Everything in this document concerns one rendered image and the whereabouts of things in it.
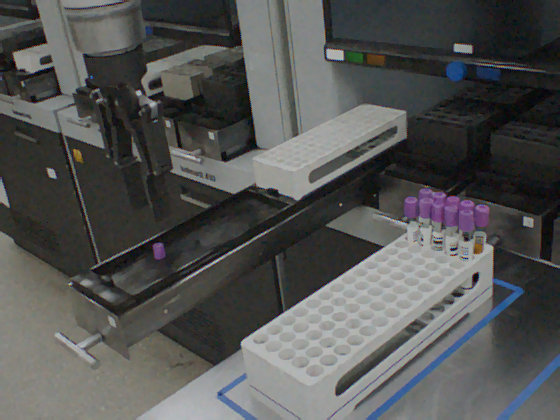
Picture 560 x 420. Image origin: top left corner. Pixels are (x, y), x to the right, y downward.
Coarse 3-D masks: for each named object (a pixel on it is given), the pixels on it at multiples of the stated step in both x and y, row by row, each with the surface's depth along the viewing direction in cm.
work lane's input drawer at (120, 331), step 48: (240, 192) 114; (336, 192) 113; (144, 240) 103; (192, 240) 104; (240, 240) 101; (288, 240) 107; (96, 288) 92; (144, 288) 91; (192, 288) 95; (96, 336) 94; (144, 336) 91
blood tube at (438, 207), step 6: (438, 204) 77; (444, 204) 77; (432, 210) 77; (438, 210) 76; (432, 216) 77; (438, 216) 77; (438, 222) 77; (438, 228) 77; (438, 234) 78; (438, 240) 78; (438, 246) 78
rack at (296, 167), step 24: (336, 120) 125; (360, 120) 124; (384, 120) 123; (288, 144) 118; (312, 144) 116; (336, 144) 115; (360, 144) 123; (384, 144) 122; (264, 168) 112; (288, 168) 108; (312, 168) 110; (336, 168) 120; (288, 192) 110
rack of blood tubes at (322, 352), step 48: (432, 240) 80; (336, 288) 75; (384, 288) 73; (432, 288) 73; (480, 288) 78; (288, 336) 69; (336, 336) 68; (384, 336) 67; (432, 336) 73; (288, 384) 63; (336, 384) 63
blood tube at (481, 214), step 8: (480, 208) 75; (488, 208) 75; (480, 216) 75; (488, 216) 75; (480, 224) 75; (488, 224) 75; (480, 232) 76; (480, 240) 76; (480, 248) 77; (472, 280) 79; (472, 288) 79
